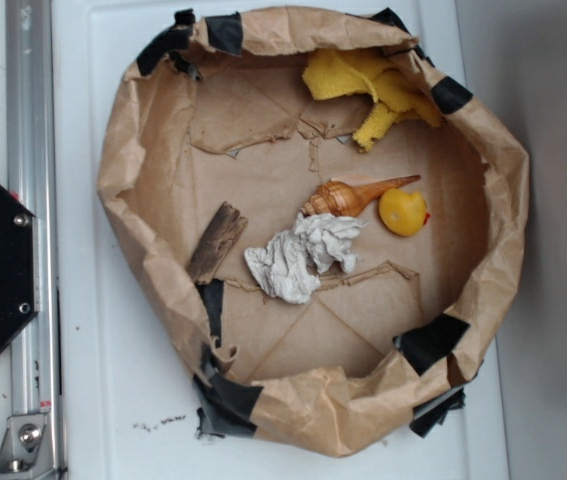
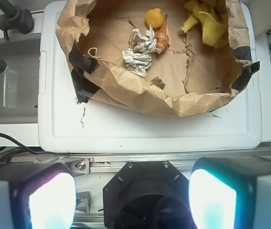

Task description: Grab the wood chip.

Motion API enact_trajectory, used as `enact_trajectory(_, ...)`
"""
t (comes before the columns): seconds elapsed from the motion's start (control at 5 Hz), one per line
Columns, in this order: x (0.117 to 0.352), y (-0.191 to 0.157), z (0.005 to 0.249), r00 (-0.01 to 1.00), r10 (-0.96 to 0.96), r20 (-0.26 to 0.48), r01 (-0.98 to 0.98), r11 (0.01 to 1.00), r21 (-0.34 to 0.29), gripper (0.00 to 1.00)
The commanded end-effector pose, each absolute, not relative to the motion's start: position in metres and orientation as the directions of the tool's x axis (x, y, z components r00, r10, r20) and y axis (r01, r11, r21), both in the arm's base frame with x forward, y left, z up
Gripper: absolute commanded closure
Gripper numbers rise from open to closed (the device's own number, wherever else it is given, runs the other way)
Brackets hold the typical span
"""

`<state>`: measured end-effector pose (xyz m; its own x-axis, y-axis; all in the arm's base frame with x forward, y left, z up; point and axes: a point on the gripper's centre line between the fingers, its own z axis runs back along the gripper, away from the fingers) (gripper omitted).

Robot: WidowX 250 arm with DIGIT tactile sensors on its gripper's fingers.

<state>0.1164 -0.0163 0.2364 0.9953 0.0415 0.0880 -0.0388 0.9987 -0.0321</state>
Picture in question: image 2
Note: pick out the small brown wood chip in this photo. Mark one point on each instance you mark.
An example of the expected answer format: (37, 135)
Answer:
(158, 82)

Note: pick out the yellow cloth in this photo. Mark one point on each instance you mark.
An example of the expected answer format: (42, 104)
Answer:
(214, 23)

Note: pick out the brown paper bag tray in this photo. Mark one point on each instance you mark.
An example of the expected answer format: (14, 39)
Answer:
(199, 78)

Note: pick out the grey toy sink basin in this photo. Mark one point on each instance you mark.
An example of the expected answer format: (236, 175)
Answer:
(19, 83)

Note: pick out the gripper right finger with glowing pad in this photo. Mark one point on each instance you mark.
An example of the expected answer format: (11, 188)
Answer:
(231, 193)

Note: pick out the aluminium extrusion rail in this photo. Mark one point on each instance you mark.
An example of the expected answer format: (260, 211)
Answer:
(110, 163)

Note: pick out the crumpled white paper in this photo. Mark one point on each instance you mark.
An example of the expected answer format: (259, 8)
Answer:
(138, 57)

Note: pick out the brown spiral seashell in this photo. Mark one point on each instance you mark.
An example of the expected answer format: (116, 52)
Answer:
(162, 38)

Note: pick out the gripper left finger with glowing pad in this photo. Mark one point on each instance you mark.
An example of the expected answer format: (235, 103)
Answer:
(36, 196)

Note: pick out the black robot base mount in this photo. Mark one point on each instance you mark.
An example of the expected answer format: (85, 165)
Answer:
(147, 195)

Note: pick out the metal corner bracket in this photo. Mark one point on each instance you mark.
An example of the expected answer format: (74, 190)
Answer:
(78, 167)

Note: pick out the yellow rubber duck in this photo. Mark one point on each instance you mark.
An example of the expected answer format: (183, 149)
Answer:
(154, 18)

